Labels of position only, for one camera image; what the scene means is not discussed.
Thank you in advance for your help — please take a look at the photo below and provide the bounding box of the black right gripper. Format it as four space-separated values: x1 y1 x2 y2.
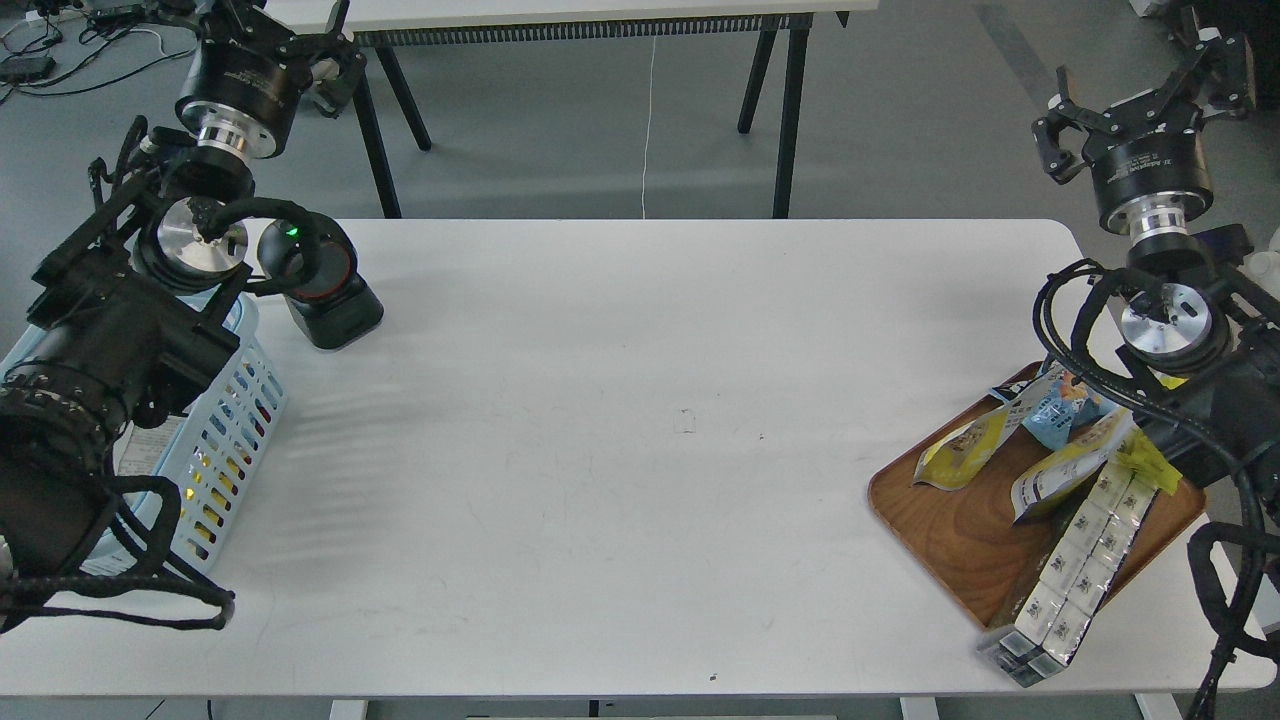
1032 8 1257 251

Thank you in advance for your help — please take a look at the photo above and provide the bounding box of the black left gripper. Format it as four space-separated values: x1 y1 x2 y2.
175 1 367 161

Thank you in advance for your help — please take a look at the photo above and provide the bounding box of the yellow white snack pouch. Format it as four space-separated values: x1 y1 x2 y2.
1010 407 1137 524
913 400 1039 491

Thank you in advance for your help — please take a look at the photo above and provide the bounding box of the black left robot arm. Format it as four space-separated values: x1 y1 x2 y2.
3 1 384 630

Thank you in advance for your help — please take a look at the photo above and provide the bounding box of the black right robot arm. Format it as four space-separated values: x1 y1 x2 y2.
1033 8 1279 719

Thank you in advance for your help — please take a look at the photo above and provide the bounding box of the blue snack bag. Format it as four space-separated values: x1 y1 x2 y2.
988 357 1117 451

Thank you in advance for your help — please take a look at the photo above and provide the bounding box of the yellow snack pack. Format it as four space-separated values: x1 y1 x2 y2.
1102 404 1183 496

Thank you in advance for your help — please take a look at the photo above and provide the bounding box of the light blue plastic basket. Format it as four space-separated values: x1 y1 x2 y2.
0 292 289 587

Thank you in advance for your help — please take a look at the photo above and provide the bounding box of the white boxed snack multipack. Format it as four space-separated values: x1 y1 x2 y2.
977 461 1158 688

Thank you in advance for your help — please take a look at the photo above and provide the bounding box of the white background table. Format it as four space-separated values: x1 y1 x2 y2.
255 0 851 220

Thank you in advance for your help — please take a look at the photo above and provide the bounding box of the black barcode scanner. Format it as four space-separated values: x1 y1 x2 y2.
257 211 384 350

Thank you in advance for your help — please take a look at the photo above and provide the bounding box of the black power adapter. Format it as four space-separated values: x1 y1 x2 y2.
0 55 58 85

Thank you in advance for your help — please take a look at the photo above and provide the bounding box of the brown wooden tray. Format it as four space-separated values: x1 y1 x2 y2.
867 361 1207 632

